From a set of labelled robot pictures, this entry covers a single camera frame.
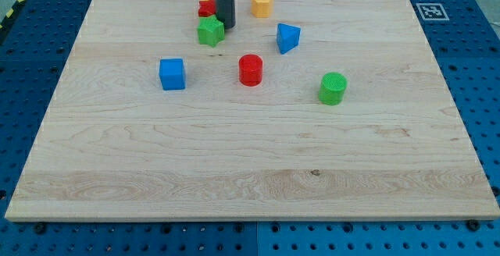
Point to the yellow hexagon block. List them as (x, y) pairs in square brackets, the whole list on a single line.
[(262, 8)]

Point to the blue triangle block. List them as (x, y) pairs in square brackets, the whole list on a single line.
[(288, 37)]

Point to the green star block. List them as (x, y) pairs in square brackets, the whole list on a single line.
[(210, 31)]

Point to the red cylinder block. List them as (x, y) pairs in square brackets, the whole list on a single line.
[(250, 70)]

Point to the blue cube block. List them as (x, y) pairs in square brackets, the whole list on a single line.
[(171, 74)]

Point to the green cylinder block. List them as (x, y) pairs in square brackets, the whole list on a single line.
[(332, 88)]

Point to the wooden board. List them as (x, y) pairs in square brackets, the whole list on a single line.
[(115, 147)]

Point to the yellow black hazard tape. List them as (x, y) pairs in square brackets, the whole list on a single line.
[(12, 14)]

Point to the white fiducial marker tag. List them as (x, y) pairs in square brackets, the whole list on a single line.
[(430, 11)]

